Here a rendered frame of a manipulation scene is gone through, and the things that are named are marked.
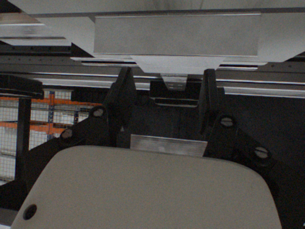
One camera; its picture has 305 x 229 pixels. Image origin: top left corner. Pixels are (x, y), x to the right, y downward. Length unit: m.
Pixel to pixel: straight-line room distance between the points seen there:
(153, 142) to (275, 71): 0.36
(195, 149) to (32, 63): 0.52
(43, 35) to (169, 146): 0.21
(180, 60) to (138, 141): 0.10
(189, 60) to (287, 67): 0.35
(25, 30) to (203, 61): 0.20
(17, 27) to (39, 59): 0.34
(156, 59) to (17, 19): 0.16
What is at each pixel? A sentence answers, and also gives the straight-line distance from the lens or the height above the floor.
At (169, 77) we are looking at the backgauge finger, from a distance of 0.24.
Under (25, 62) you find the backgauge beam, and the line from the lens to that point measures 0.62.
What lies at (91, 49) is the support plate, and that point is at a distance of 0.17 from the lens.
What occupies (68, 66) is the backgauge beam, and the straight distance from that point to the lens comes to 0.53.
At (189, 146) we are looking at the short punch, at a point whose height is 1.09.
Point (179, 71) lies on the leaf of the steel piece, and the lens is 0.21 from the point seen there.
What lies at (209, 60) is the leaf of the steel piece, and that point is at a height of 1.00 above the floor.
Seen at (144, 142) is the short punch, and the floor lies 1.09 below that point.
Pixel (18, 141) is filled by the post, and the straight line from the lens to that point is 1.36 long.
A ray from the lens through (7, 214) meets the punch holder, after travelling 0.26.
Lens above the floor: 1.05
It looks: 1 degrees up
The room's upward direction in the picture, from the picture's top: 176 degrees counter-clockwise
